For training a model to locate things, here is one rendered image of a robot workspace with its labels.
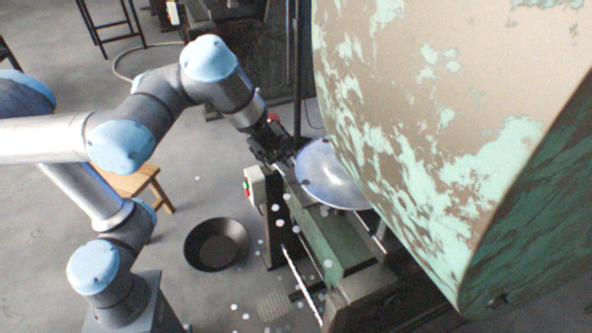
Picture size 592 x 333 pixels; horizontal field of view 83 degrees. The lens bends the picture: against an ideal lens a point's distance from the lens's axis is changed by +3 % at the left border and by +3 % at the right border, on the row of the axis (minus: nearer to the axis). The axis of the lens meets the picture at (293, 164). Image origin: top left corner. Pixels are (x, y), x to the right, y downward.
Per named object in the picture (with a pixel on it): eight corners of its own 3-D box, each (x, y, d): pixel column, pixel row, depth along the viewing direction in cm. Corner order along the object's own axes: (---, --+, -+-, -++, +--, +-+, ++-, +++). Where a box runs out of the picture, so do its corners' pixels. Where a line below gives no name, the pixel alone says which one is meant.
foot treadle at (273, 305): (264, 329, 123) (263, 323, 119) (255, 304, 130) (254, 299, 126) (394, 268, 141) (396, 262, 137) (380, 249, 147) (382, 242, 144)
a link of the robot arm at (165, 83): (107, 99, 52) (162, 84, 48) (143, 65, 60) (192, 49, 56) (138, 137, 57) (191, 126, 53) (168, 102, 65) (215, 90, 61)
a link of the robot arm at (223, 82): (181, 39, 53) (225, 24, 50) (218, 87, 62) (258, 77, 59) (166, 73, 49) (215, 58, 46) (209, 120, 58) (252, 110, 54)
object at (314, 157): (427, 188, 84) (428, 186, 83) (327, 226, 75) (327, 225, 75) (363, 125, 103) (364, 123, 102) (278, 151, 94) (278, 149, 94)
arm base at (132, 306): (87, 333, 90) (70, 318, 83) (102, 280, 101) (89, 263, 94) (145, 324, 92) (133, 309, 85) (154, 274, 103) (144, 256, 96)
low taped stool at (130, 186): (177, 210, 177) (159, 166, 154) (147, 247, 161) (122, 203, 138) (126, 193, 186) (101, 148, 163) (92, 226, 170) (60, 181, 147)
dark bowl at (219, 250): (194, 291, 145) (190, 283, 140) (181, 237, 165) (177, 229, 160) (258, 264, 154) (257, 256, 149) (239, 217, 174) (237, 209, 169)
